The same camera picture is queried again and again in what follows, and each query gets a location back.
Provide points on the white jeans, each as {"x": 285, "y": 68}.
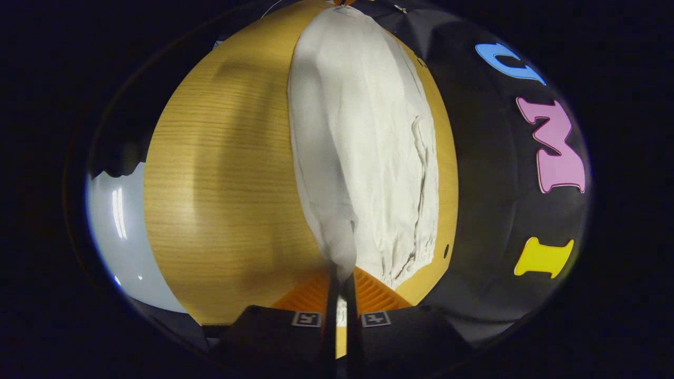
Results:
{"x": 363, "y": 131}

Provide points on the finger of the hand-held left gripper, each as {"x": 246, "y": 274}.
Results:
{"x": 343, "y": 2}

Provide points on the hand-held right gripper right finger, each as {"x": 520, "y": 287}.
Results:
{"x": 354, "y": 337}

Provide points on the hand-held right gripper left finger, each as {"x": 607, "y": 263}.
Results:
{"x": 331, "y": 326}

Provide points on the black backdrop cloth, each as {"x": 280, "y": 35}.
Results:
{"x": 474, "y": 158}

